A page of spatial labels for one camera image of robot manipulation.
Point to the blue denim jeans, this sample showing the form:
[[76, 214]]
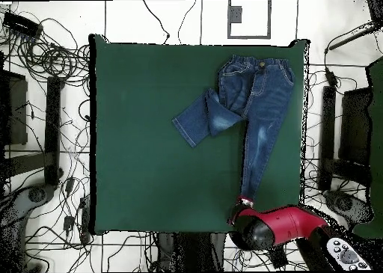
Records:
[[263, 105]]

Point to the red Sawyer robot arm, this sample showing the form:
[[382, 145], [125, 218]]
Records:
[[284, 222]]

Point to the black rectangular box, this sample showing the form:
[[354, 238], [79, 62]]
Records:
[[278, 258]]

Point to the grey wheeled base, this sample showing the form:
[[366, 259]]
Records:
[[344, 204], [18, 207]]

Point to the dark green table cloth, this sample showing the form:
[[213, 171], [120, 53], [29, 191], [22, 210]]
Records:
[[149, 150]]

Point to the black equipment stand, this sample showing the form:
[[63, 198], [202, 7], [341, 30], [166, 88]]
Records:
[[53, 120], [356, 126]]

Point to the black power adapter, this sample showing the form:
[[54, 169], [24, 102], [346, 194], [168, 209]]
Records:
[[68, 223], [331, 77], [69, 185]]

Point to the dark grey square plate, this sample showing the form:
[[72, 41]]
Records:
[[235, 14]]

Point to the black rod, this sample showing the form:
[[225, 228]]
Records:
[[350, 38]]

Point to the black power strip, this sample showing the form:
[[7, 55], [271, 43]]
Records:
[[21, 24]]

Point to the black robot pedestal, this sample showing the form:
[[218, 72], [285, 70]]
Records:
[[191, 252]]

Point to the grey square frame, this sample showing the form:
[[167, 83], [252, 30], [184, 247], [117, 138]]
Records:
[[249, 37]]

